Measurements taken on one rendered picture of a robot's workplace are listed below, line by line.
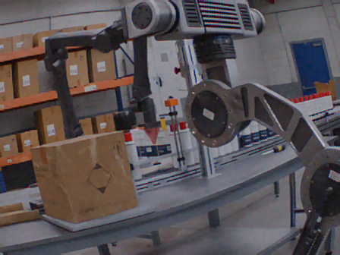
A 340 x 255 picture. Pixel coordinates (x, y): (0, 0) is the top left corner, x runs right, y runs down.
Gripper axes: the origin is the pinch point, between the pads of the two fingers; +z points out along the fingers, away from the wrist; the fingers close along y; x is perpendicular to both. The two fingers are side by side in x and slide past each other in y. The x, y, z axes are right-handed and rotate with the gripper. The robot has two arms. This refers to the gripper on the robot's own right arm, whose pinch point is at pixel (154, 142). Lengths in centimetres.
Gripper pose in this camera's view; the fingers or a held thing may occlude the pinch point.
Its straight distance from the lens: 228.6
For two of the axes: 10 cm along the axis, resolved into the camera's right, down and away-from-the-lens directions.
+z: 1.6, 9.9, 0.4
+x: 6.2, -0.7, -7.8
